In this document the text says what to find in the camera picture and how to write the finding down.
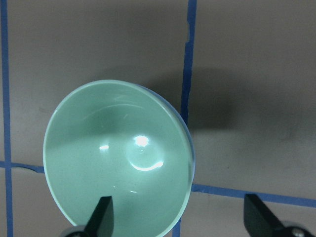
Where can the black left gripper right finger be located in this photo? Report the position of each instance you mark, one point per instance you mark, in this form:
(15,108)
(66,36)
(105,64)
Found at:
(259,221)

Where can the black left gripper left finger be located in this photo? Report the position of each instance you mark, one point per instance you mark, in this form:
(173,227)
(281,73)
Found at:
(101,222)

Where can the green bowl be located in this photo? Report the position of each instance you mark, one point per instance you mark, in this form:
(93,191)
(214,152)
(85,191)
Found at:
(112,138)

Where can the blue bowl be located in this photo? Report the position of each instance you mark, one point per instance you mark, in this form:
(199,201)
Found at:
(185,130)

